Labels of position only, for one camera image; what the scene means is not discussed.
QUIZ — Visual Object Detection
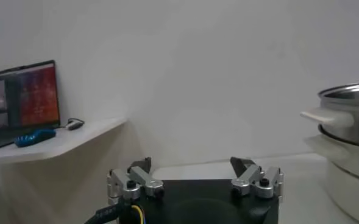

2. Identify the thin black looped cable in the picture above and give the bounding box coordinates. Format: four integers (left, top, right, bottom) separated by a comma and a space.
65, 117, 85, 127

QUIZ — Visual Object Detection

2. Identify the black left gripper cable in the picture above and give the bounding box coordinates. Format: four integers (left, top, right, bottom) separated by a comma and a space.
84, 202, 127, 224

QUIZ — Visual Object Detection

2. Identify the yellow gripper wire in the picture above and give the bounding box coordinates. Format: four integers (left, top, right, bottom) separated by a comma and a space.
131, 204, 146, 224

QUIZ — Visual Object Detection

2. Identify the blue computer mouse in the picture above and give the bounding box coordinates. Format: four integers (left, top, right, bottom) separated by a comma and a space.
13, 128, 57, 149

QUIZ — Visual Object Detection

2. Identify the cream electric cooker base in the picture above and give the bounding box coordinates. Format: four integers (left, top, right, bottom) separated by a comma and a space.
304, 133, 359, 224

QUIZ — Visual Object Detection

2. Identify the open black laptop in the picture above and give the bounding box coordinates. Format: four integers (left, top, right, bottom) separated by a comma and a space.
0, 60, 61, 153

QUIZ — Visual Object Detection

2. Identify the white side desk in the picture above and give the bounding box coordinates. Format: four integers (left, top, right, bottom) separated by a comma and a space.
0, 117, 128, 167

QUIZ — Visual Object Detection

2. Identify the stainless steel steamer basket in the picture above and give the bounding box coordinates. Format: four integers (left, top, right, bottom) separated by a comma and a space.
300, 80, 359, 150

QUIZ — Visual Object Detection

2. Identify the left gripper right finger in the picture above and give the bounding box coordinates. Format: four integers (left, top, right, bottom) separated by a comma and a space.
230, 156, 285, 203

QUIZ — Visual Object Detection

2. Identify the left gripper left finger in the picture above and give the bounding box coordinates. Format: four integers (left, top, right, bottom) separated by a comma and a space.
107, 156, 165, 205

